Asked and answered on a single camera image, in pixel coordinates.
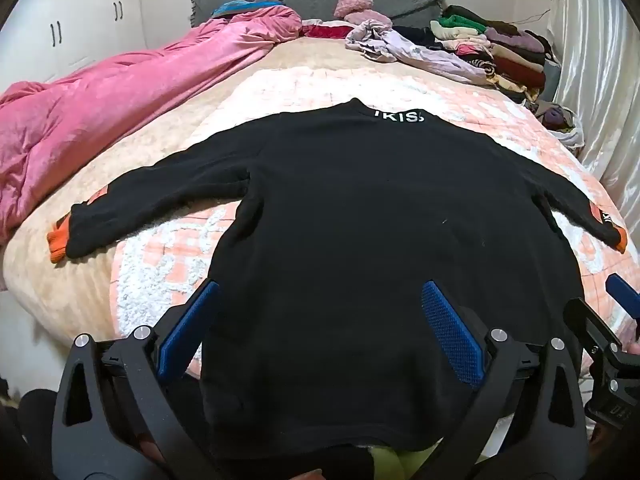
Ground thin black cable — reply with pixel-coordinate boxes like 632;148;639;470
517;6;553;27

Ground stack of folded clothes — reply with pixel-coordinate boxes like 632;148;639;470
430;5;553;103

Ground white wardrobe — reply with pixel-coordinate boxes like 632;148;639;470
0;0;146;86

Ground bed with beige sheet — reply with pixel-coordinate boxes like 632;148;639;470
0;35;551;361

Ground mauve fuzzy garment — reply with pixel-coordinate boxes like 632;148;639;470
345;9;393;28

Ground dark red garment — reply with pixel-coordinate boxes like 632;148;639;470
302;20;358;40

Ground crumpled lilac garment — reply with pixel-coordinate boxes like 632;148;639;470
345;19;488;86

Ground person's dark pants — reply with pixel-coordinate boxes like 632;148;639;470
0;387;63;480

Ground black garment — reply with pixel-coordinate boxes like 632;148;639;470
392;25;446;51

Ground white plastic bag of clothes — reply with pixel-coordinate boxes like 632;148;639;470
532;100;586;148

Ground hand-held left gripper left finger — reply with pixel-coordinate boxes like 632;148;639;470
51;280;236;480

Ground pink quilt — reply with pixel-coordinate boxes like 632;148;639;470
0;5;303;291

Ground white satin curtain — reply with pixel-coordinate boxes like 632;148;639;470
547;0;640;256

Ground pink fuzzy garment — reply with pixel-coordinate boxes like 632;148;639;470
334;0;373;18

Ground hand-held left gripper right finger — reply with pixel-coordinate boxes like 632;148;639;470
421;280;588;480

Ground black sweater with orange cuffs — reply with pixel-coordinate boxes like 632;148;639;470
47;97;628;461

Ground person's green top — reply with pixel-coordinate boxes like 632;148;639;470
367;440;441;480

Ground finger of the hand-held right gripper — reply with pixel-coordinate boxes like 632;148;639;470
563;297;631;361
605;274;640;321

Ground peach and white plush blanket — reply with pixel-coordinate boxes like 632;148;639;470
112;67;640;341

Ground blue cloth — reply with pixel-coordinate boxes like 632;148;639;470
212;0;286;18

